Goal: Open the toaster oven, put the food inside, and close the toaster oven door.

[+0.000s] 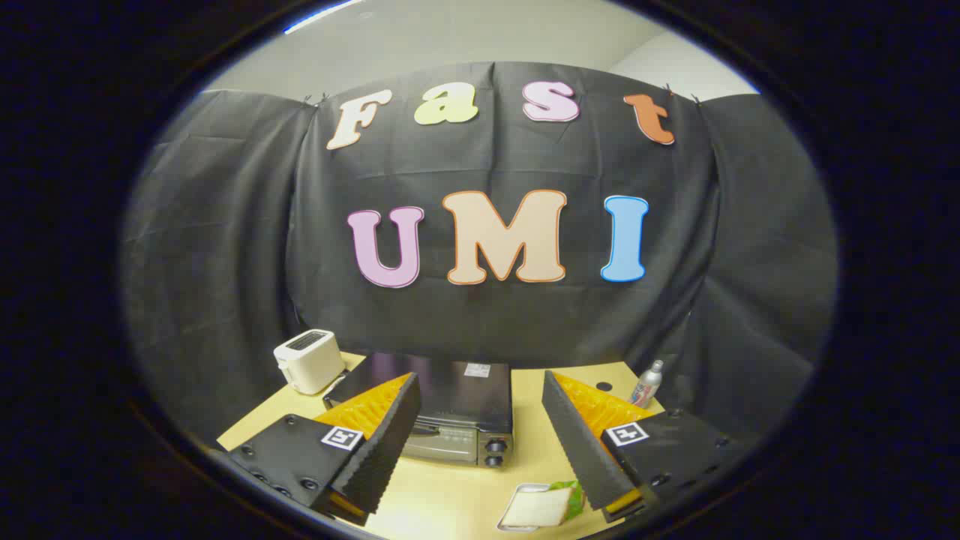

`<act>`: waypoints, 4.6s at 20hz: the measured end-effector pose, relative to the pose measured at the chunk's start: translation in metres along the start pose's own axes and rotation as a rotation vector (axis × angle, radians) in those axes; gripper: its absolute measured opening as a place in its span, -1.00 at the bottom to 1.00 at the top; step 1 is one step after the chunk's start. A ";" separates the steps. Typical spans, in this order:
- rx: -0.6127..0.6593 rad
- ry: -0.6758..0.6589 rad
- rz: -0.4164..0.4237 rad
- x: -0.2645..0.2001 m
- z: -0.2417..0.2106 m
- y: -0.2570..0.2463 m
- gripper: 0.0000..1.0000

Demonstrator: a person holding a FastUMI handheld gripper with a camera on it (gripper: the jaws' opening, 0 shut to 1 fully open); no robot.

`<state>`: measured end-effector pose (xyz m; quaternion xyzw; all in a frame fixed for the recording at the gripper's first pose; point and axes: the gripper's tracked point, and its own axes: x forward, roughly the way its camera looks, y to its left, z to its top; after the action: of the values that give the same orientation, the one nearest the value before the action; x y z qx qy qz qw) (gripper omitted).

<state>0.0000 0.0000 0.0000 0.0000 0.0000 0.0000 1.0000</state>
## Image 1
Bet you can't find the black backdrop cloth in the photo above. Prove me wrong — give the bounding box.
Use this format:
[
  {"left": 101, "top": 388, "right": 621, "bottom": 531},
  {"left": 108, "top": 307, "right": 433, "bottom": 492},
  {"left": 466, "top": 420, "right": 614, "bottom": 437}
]
[{"left": 120, "top": 61, "right": 839, "bottom": 451}]

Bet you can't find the black toaster oven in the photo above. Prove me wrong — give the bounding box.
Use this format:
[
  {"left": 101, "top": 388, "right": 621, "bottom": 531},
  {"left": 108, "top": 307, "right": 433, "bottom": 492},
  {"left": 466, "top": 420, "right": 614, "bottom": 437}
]
[{"left": 322, "top": 352, "right": 515, "bottom": 470}]

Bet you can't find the white bread lettuce sandwich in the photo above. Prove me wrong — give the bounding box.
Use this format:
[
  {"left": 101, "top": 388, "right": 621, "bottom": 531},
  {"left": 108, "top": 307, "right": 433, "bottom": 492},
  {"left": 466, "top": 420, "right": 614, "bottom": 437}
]
[{"left": 501, "top": 480, "right": 586, "bottom": 528}]

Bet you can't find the silver printed bottle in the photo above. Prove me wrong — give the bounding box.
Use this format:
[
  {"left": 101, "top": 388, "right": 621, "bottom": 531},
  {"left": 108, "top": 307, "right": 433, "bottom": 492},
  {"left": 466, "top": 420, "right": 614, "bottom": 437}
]
[{"left": 630, "top": 359, "right": 665, "bottom": 410}]

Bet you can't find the white rectangular tray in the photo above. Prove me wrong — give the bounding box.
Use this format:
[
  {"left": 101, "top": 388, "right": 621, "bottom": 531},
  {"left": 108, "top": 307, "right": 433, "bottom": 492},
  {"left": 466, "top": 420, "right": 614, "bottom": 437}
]
[{"left": 496, "top": 482, "right": 557, "bottom": 533}]

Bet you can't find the white pop-up toaster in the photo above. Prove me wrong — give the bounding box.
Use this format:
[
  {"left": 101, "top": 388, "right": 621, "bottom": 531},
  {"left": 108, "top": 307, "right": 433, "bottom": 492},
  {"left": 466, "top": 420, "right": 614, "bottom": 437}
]
[{"left": 273, "top": 328, "right": 347, "bottom": 396}]

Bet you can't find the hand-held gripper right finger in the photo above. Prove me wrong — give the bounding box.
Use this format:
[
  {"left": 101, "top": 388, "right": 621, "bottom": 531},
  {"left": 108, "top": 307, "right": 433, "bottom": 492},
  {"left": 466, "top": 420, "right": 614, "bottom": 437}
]
[{"left": 541, "top": 370, "right": 743, "bottom": 524}]

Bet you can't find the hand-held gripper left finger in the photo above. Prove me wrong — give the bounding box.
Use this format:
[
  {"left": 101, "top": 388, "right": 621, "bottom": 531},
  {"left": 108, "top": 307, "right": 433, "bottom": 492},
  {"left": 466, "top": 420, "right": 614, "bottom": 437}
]
[{"left": 227, "top": 372, "right": 422, "bottom": 527}]

